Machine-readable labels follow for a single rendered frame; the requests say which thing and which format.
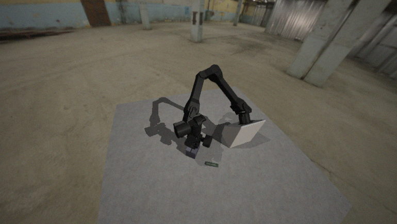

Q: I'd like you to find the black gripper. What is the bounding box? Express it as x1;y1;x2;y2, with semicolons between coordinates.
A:
190;130;213;148

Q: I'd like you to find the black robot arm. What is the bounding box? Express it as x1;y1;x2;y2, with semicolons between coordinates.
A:
173;65;252;149

